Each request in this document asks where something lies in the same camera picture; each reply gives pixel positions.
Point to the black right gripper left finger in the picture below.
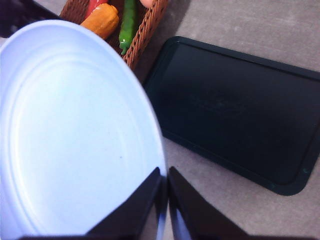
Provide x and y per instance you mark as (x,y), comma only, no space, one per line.
(125,220)

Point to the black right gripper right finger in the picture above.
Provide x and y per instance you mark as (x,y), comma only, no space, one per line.
(200,220)

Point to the blue round plate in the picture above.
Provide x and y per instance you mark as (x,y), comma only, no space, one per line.
(75,120)

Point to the brown wicker basket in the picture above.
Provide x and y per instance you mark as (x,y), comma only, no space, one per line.
(142,37)

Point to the black rectangular tray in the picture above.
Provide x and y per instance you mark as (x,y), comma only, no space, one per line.
(237,112)

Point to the green chili pepper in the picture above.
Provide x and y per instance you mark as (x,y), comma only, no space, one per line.
(128,25)

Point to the orange carrot with green leaves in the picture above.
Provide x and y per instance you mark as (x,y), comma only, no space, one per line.
(96,5)

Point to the brown egg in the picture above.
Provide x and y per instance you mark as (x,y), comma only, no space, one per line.
(146,3)

